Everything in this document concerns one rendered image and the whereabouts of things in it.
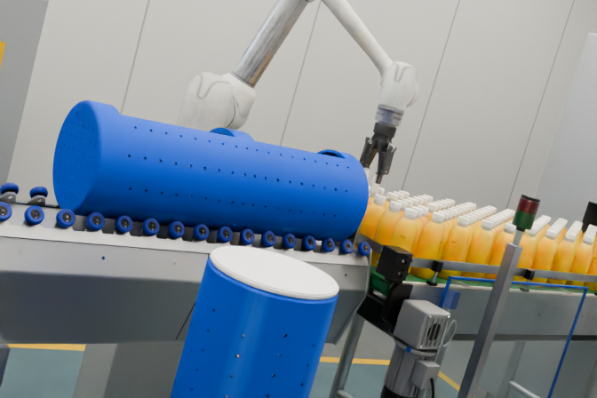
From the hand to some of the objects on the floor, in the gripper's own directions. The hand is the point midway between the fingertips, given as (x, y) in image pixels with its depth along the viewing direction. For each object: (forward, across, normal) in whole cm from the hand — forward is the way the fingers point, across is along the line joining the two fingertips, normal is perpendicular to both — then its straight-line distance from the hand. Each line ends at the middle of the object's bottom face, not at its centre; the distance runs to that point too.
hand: (369, 181), depth 263 cm
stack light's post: (+114, +45, +26) cm, 126 cm away
